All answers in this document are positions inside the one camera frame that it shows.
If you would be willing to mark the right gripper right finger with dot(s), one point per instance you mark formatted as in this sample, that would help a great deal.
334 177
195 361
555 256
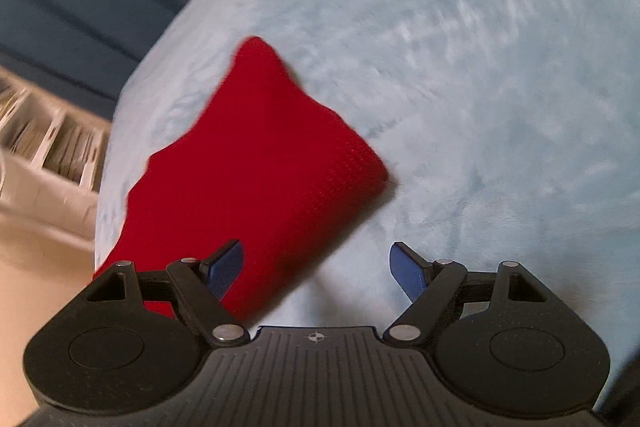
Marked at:
432 287

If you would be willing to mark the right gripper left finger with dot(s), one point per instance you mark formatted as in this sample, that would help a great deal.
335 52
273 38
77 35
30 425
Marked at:
200 286

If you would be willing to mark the red knit sweater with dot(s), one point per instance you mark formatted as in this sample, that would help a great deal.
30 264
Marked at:
264 164

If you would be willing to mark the white shelf unit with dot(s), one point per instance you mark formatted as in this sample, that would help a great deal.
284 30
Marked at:
52 157

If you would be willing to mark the light blue fleece bed cover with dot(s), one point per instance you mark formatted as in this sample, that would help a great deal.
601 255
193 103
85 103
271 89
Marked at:
510 129

